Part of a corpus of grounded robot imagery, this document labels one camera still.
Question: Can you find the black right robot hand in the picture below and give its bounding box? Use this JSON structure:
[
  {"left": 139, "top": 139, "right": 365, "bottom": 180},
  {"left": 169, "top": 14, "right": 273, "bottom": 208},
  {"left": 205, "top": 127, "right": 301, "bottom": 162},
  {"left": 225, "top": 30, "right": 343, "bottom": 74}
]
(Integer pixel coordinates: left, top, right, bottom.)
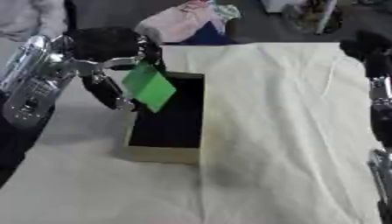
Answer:
[{"left": 338, "top": 29, "right": 392, "bottom": 79}]

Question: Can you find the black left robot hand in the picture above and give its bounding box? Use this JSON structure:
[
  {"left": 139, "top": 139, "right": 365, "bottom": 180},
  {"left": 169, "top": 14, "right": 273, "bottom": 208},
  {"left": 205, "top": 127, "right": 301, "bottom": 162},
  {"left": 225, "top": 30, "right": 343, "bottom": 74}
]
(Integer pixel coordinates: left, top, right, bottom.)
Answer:
[{"left": 64, "top": 26, "right": 165, "bottom": 112}]

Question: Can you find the tan cardboard box black inside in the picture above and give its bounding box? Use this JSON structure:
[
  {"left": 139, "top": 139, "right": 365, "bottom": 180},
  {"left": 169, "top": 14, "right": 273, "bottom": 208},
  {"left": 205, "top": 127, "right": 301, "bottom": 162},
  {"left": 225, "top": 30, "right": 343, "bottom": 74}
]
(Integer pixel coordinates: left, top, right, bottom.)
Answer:
[{"left": 121, "top": 70, "right": 207, "bottom": 166}]

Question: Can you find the person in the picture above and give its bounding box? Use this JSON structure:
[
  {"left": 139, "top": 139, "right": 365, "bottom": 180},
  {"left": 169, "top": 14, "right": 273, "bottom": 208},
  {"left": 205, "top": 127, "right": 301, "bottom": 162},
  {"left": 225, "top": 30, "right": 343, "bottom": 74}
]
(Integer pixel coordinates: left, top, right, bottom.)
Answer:
[{"left": 0, "top": 0, "right": 80, "bottom": 42}]

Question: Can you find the pink and blue bag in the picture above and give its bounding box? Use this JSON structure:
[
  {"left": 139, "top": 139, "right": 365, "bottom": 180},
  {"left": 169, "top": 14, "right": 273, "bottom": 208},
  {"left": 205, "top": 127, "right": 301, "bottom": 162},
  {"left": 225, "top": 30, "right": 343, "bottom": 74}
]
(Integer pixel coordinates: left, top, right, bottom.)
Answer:
[{"left": 133, "top": 0, "right": 242, "bottom": 46}]

